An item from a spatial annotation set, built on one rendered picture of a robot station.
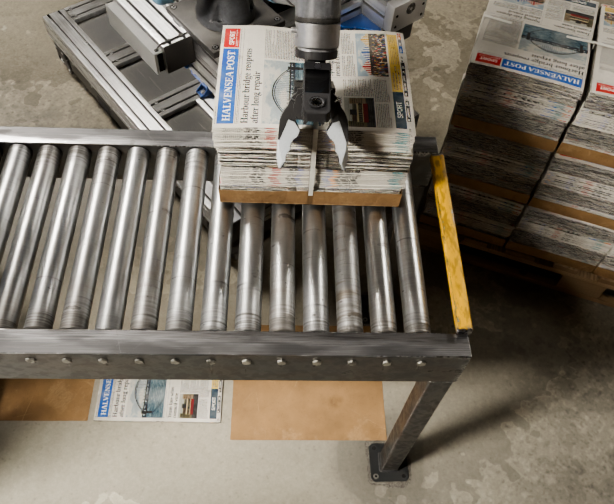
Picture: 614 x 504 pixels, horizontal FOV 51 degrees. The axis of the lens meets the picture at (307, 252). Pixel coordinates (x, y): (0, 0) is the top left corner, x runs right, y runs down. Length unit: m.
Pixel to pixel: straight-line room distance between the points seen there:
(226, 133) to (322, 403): 1.05
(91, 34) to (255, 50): 1.51
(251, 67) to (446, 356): 0.66
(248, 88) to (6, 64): 1.93
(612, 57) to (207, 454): 1.52
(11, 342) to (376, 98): 0.80
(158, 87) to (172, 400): 1.14
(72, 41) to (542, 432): 2.15
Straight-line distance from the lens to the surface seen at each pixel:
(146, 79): 2.54
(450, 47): 3.09
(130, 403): 2.04
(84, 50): 2.67
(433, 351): 1.22
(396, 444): 1.72
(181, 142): 1.48
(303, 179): 1.29
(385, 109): 1.23
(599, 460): 2.17
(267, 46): 1.34
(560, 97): 1.75
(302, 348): 1.19
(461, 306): 1.25
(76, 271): 1.32
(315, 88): 1.06
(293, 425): 1.98
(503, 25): 1.84
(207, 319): 1.22
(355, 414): 2.00
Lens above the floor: 1.88
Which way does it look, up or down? 57 degrees down
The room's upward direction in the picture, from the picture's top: 5 degrees clockwise
